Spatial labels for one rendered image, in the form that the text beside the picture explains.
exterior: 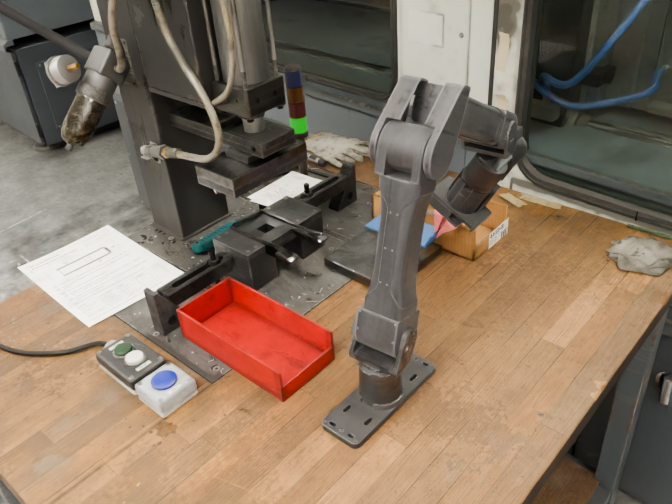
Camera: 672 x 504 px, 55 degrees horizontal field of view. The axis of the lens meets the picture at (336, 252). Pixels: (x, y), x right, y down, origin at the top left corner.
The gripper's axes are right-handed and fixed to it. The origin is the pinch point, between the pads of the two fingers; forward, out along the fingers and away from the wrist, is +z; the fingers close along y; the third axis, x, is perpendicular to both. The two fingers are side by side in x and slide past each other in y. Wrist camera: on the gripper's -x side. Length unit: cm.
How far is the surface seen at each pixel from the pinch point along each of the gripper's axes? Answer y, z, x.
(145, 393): 12, 14, 55
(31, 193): 202, 225, -48
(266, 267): 18.7, 15.9, 21.7
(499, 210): -4.6, 0.2, -17.1
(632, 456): -68, 47, -38
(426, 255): -0.8, 6.5, 0.0
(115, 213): 149, 195, -61
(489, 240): -7.3, 2.6, -11.0
